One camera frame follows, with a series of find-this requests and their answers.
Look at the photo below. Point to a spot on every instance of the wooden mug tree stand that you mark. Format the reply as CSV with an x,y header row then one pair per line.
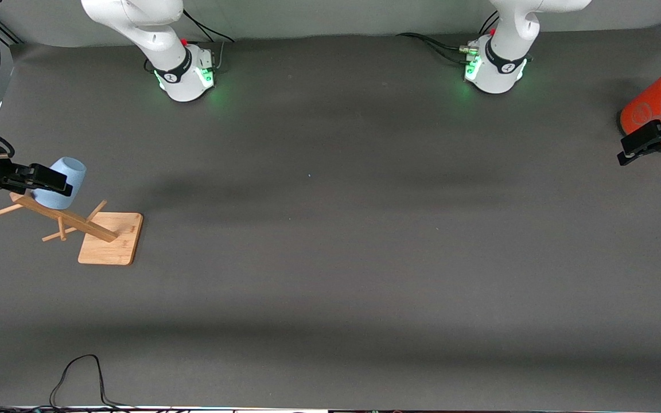
x,y
109,241

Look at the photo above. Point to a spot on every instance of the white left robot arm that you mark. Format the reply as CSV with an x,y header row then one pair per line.
x,y
497,63

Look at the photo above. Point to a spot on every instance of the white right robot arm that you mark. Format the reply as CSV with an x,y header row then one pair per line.
x,y
181,74

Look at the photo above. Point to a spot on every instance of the light blue cup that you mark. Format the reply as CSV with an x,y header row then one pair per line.
x,y
52,201

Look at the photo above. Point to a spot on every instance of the dark grey table cover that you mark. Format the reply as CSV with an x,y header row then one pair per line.
x,y
330,258

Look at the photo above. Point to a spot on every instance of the orange can with grey lid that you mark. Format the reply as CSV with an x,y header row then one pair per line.
x,y
643,109

